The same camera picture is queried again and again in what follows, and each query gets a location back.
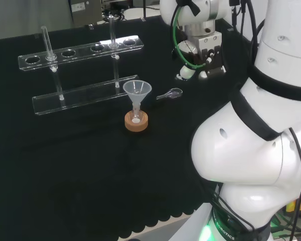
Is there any translucent plastic funnel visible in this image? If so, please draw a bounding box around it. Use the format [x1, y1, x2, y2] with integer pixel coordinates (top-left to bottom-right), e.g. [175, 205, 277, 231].
[122, 80, 153, 111]

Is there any yellow stop button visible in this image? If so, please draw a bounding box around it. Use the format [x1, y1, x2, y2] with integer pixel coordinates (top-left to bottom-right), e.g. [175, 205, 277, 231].
[286, 200, 301, 219]

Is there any grey metal box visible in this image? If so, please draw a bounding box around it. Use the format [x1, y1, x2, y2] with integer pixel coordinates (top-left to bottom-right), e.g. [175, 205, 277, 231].
[68, 0, 103, 26]

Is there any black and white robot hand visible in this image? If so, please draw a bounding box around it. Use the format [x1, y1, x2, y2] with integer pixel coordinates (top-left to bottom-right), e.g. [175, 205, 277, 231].
[172, 31, 227, 81]

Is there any small round-bottom glass flask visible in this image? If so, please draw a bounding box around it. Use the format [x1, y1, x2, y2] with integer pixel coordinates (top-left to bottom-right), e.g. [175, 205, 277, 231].
[130, 105, 144, 125]

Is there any clear acrylic funnel stand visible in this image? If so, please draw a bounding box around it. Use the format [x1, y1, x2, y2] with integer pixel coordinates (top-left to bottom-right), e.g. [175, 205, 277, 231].
[18, 15, 144, 116]

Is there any black bench cloth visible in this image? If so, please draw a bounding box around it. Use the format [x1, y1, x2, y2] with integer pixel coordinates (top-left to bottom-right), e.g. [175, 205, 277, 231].
[0, 15, 257, 241]

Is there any green cable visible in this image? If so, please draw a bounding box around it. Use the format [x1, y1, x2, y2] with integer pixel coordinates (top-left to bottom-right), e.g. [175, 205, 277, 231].
[172, 4, 207, 69]

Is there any cork ring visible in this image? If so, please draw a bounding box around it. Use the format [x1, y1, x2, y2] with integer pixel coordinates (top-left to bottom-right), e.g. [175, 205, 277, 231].
[124, 111, 149, 133]

